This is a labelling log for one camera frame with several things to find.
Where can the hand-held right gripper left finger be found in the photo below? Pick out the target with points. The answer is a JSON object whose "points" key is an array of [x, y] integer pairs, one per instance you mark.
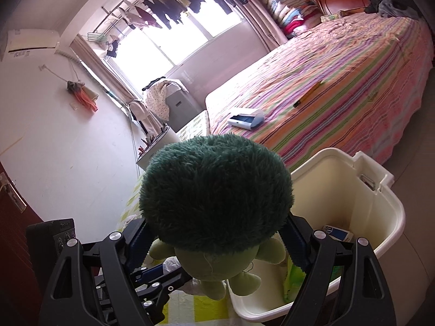
{"points": [[137, 244]]}

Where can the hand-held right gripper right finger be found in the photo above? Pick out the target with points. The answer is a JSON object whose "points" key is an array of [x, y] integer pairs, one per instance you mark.
{"points": [[295, 244]]}

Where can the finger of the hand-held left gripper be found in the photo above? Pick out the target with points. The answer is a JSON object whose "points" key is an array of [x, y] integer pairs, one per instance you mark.
{"points": [[153, 304], [153, 272]]}

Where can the green packet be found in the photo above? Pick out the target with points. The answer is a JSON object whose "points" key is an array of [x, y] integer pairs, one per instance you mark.
{"points": [[294, 282]]}

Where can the white blue medicine box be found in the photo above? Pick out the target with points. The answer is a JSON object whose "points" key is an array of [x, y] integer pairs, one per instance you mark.
{"points": [[340, 234]]}

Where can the white plastic bin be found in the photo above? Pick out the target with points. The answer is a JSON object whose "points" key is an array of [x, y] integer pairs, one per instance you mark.
{"points": [[340, 190]]}

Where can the green broccoli plush toy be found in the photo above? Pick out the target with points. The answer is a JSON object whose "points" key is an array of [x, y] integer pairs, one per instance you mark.
{"points": [[214, 193]]}

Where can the clear plastic bag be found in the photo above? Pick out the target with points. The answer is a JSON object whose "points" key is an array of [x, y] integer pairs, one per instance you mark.
{"points": [[170, 265]]}

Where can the brown wooden door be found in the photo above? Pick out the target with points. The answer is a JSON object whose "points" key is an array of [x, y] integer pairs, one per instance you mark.
{"points": [[17, 244]]}

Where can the bunch of pens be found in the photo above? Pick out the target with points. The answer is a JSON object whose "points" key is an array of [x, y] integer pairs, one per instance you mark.
{"points": [[148, 142]]}

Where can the white tissue box organizer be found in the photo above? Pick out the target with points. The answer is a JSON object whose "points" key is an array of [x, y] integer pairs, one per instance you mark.
{"points": [[163, 142]]}

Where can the white hanging garment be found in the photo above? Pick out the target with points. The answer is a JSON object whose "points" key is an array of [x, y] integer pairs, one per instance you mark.
{"points": [[141, 112]]}

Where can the grey appliance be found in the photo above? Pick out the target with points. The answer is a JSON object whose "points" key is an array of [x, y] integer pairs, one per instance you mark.
{"points": [[180, 108]]}

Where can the orange cloth on hook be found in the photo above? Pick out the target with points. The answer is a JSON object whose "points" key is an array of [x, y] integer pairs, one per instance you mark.
{"points": [[85, 96]]}

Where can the yellow utility knife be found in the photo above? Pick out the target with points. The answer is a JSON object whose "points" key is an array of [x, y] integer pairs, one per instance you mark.
{"points": [[307, 94]]}

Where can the bed with striped sheet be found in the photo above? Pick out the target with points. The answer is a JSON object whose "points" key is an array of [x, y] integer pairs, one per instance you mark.
{"points": [[323, 91]]}

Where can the beige curtain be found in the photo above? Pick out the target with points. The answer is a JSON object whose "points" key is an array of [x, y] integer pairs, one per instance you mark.
{"points": [[265, 30], [102, 71]]}

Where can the white air conditioner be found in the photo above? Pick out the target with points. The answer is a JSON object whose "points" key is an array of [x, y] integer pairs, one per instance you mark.
{"points": [[30, 42]]}

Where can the window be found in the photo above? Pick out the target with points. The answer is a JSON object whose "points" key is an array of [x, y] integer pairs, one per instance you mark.
{"points": [[163, 47]]}

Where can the floral cloth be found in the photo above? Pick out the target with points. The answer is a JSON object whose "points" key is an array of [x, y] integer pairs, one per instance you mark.
{"points": [[334, 16]]}

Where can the stack of folded quilts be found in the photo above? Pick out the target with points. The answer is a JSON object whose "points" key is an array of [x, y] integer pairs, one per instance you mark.
{"points": [[289, 6]]}

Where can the row of hanging clothes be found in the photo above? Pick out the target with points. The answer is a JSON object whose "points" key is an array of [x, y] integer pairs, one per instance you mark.
{"points": [[176, 3]]}

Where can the grey cloth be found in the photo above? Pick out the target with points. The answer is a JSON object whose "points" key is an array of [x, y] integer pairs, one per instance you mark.
{"points": [[390, 6]]}

